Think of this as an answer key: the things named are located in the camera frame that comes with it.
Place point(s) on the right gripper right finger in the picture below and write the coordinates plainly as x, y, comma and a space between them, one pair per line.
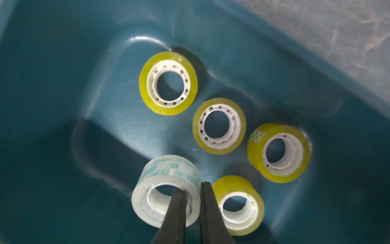
213, 229

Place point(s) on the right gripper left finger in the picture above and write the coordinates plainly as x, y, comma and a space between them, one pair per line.
173, 229

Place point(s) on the yellow tape roll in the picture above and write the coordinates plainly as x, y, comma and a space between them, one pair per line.
293, 163
235, 133
154, 68
247, 219

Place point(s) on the white transparent tape roll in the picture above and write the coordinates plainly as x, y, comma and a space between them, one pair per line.
150, 205

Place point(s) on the teal plastic storage box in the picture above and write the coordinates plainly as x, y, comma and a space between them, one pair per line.
76, 133

